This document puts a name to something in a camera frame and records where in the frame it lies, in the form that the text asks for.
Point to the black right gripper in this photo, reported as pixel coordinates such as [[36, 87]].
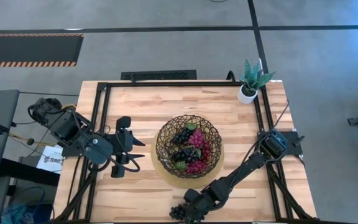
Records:
[[201, 200]]

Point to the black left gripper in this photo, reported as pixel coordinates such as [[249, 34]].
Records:
[[122, 141]]

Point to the black grape bunch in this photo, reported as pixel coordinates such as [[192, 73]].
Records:
[[185, 154], [177, 213], [181, 136]]

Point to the red grape bunch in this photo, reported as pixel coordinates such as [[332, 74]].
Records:
[[206, 152], [196, 167], [197, 138]]

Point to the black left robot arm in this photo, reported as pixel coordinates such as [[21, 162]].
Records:
[[73, 133]]

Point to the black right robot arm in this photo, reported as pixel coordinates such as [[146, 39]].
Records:
[[244, 169]]

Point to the dark woven wicker basket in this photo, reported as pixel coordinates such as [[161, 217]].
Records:
[[166, 137]]

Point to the round tan woven placemat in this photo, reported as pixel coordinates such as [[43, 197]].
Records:
[[166, 180]]

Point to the black floor vent grille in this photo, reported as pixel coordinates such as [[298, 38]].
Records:
[[158, 75]]

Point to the white printed paper sheet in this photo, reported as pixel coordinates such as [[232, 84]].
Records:
[[52, 160]]

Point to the potted plant white pot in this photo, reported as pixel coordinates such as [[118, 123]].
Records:
[[246, 93]]

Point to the blue plastic bag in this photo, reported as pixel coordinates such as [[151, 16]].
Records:
[[15, 213]]

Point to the black hazard-striped floor mat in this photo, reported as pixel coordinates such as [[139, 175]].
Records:
[[30, 49]]

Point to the black aluminium table frame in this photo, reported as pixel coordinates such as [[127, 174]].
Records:
[[182, 84]]

